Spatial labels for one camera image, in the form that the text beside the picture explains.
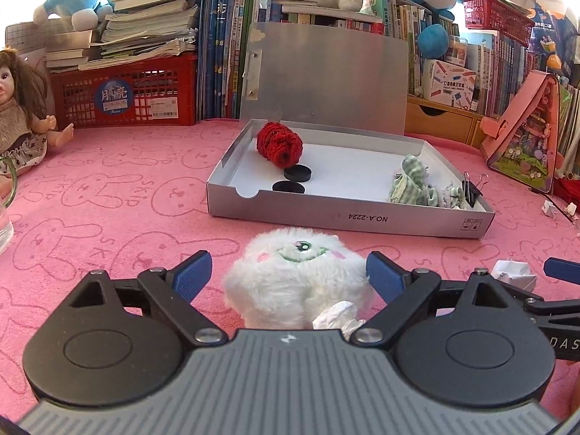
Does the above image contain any red knitted pouch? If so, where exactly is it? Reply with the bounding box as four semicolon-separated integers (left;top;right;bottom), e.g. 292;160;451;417
256;120;303;168

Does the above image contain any silver grey file box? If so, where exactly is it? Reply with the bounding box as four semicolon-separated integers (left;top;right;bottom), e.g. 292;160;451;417
206;22;496;239

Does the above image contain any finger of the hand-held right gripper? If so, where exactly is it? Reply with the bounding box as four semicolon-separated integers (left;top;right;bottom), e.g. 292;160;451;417
544;257;580;278
493;282;580;326

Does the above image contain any stack of worn books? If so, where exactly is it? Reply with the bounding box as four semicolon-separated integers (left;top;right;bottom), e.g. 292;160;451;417
45;0;204;73

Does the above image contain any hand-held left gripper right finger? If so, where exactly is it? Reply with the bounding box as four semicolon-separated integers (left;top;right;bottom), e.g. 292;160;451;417
349;251;535;345

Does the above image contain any green checkered cloth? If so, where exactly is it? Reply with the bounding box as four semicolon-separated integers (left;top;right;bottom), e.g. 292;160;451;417
389;154;467;210

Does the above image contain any red plastic basket with sticker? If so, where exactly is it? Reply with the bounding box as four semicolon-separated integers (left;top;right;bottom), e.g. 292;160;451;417
49;52;199;128

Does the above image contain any clear glass cup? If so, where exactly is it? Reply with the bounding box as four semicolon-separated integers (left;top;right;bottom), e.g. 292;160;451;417
0;156;19;254

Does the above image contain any white printed carton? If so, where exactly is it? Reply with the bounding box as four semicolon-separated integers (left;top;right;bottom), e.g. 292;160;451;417
421;58;476;110

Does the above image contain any wooden drawer unit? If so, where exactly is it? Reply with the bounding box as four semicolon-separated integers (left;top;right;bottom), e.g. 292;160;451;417
404;95;488;149

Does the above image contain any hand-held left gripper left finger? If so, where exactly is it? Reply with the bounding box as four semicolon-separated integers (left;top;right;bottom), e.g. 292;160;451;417
68;250;229;345

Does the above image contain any small red plastic basket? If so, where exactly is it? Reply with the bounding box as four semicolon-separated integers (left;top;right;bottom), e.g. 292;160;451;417
462;0;535;48

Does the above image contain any pink rabbit-print towel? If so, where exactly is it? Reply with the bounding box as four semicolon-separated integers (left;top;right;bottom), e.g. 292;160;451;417
0;118;580;422

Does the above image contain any grey grid paper bag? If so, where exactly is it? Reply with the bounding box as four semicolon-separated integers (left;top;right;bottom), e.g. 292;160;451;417
4;20;96;62

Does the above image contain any row of colourful thin books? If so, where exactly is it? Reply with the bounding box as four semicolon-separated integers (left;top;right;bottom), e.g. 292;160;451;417
555;77;580;177

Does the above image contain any blue printed carton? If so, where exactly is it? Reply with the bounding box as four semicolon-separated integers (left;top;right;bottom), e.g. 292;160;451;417
526;0;580;87

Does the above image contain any red knitted cloth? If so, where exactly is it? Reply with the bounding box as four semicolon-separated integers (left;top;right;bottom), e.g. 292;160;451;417
555;177;580;200

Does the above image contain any black binder clip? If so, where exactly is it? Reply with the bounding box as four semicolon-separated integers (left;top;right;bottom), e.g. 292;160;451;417
461;173;489;208

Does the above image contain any row of blue workbooks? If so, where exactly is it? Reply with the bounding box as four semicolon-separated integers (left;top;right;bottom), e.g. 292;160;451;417
197;0;254;122

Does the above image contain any brown-haired doll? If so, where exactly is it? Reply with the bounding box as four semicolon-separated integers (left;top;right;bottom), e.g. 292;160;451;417
0;47;75;175

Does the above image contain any triangular pink toy house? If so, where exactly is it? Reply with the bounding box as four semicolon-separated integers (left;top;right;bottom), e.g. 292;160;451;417
479;70;565;196

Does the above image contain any row of upright books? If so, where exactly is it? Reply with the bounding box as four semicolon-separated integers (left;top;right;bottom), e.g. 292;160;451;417
247;0;538;121

